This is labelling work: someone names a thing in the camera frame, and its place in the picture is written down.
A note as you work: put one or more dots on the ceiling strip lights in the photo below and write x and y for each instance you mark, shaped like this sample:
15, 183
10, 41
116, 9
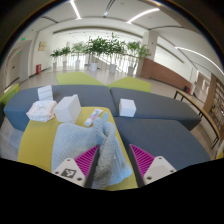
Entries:
75, 9

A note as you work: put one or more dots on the light blue fluffy towel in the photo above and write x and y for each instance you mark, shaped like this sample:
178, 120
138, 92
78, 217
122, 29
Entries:
73, 140

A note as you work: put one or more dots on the potted green plants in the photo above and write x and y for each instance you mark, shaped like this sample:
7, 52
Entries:
100, 46

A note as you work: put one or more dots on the framed wall picture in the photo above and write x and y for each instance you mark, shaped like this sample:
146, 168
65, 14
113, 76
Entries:
42, 46

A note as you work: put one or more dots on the green upholstered bench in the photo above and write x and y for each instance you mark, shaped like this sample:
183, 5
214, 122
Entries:
9, 94
131, 84
76, 78

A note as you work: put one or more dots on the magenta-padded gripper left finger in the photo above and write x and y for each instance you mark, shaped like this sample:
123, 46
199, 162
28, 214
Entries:
68, 171

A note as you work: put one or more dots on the soft tissue pack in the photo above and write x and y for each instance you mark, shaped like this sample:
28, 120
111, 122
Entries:
41, 110

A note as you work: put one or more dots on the white tube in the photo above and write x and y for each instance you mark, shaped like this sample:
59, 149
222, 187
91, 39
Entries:
93, 117

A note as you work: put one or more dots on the red bin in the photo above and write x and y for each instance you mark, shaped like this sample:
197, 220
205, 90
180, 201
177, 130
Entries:
38, 69

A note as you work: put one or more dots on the blue-grey upholstered bench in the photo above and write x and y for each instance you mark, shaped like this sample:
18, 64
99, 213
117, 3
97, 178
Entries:
160, 140
93, 95
160, 106

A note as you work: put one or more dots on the large white box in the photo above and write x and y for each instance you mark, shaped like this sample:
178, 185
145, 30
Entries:
66, 110

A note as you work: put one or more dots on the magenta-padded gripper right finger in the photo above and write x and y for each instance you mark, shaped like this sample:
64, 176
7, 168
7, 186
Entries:
160, 170

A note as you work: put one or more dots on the wooden shelf unit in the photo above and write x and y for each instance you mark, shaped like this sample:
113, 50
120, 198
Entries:
215, 103

